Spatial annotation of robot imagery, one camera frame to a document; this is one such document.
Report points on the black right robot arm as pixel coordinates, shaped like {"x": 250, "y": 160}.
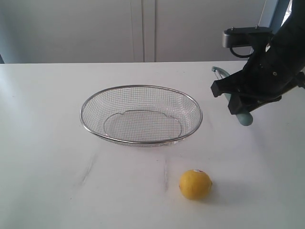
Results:
{"x": 294, "y": 25}

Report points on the yellow lemon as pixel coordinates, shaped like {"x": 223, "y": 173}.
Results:
{"x": 195, "y": 184}

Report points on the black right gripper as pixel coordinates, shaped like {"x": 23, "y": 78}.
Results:
{"x": 273, "y": 69}

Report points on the blue window frame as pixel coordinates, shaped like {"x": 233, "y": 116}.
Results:
{"x": 275, "y": 13}

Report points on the metal wire mesh basket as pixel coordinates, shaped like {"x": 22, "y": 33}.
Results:
{"x": 141, "y": 115}

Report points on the teal handled peeler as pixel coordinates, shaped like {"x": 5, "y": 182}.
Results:
{"x": 244, "y": 117}

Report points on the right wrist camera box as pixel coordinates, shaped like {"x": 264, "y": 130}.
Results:
{"x": 240, "y": 37}

